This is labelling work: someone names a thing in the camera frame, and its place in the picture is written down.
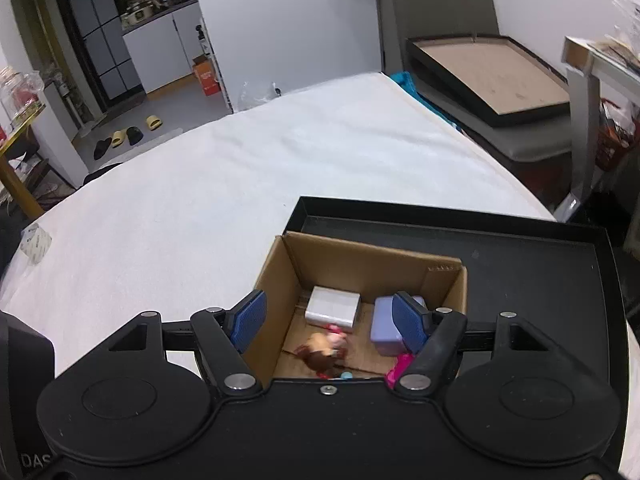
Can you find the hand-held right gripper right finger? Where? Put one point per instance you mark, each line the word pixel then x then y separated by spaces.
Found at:
pixel 407 322

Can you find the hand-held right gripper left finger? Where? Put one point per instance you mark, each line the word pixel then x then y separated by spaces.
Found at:
pixel 250 321

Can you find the purple toy block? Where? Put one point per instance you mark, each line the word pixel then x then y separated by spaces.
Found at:
pixel 382 325

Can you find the pink toy figure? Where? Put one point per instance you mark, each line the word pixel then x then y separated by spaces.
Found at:
pixel 397 370

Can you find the brown cardboard box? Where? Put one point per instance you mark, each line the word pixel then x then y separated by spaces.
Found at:
pixel 360 265

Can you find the brown-haired doll figurine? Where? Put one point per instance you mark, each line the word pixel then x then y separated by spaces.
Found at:
pixel 320 350

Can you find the white cube block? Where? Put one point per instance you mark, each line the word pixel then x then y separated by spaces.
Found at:
pixel 330 307

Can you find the black shallow tray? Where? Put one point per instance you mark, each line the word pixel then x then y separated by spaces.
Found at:
pixel 525 270

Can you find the white paper packet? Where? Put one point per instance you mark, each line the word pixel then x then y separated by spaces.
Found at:
pixel 35 244

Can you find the black slipper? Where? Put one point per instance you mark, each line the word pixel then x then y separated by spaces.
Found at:
pixel 134 135
pixel 102 147

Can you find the yellow slipper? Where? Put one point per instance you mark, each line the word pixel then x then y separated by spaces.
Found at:
pixel 154 122
pixel 119 137

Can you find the crumpled clear plastic bag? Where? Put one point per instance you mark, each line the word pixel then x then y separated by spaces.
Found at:
pixel 255 96

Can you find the gold-framed side table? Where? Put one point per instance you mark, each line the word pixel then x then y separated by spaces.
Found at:
pixel 15 170

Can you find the teal blue cloth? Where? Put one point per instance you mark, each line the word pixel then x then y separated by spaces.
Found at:
pixel 402 82

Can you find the orange cardboard box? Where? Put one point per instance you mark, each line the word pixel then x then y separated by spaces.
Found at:
pixel 206 77

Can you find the black tray with brown base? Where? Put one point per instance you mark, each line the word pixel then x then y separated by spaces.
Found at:
pixel 490 80

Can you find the white cabinet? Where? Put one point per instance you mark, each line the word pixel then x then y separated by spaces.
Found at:
pixel 160 45

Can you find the clear glass jar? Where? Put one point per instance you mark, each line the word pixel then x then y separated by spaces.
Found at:
pixel 20 95

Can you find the dark glass-panel door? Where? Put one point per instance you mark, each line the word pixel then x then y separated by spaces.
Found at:
pixel 95 35

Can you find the clear plastic bags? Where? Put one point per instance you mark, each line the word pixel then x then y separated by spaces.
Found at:
pixel 625 10

